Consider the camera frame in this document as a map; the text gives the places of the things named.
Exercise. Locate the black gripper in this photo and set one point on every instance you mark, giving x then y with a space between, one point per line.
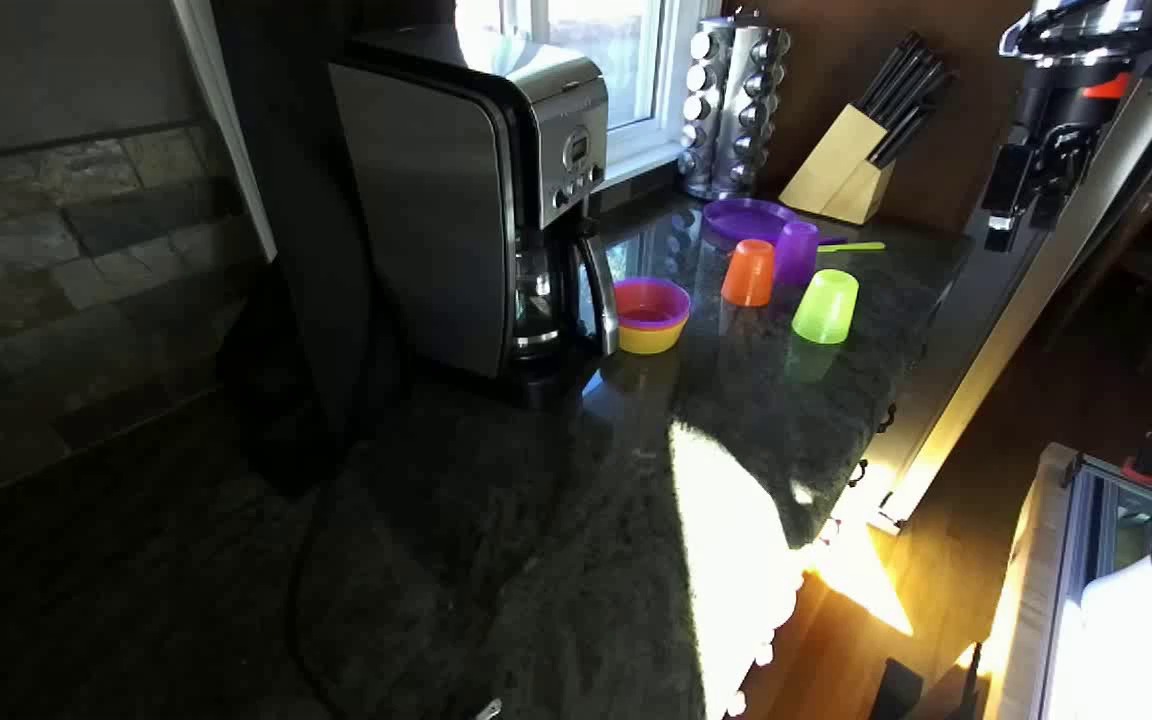
1059 102

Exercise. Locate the yellow-green plastic cup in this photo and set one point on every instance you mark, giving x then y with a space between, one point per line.
825 310

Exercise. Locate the orange plastic cup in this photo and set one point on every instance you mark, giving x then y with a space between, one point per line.
750 275

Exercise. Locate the long plastic spoon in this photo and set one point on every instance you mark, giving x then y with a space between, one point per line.
859 247

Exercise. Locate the wooden knife block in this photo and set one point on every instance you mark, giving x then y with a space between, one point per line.
836 167

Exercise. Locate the purple plastic plate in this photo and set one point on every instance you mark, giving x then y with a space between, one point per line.
743 217

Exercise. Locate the metal spice jar rack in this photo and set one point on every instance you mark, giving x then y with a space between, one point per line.
730 106

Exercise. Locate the pink and yellow bowl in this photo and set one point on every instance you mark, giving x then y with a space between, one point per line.
653 320

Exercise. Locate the white framed window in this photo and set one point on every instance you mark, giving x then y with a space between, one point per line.
600 55

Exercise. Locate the white appliance with dark panel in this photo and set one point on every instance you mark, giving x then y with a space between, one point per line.
1123 640

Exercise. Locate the black and silver coffee maker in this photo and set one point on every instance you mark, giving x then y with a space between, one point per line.
443 201

